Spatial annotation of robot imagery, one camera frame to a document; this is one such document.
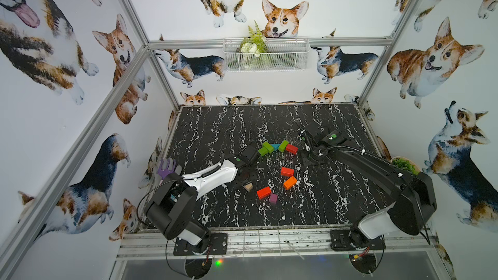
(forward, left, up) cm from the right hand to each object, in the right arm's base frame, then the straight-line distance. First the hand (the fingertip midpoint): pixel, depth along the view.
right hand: (305, 159), depth 81 cm
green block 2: (+14, +15, -11) cm, 23 cm away
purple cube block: (-11, +13, -14) cm, 22 cm away
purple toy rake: (0, +66, -12) cm, 67 cm away
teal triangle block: (+14, +11, -12) cm, 22 cm away
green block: (+15, +8, -13) cm, 21 cm away
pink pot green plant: (-1, -42, -3) cm, 42 cm away
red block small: (+13, +3, -13) cm, 19 cm away
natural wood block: (-7, +24, -11) cm, 28 cm away
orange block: (-5, +6, -12) cm, 14 cm away
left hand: (-3, +22, -10) cm, 24 cm away
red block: (+1, +6, -13) cm, 15 cm away
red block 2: (-9, +17, -13) cm, 24 cm away
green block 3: (+12, +18, -12) cm, 25 cm away
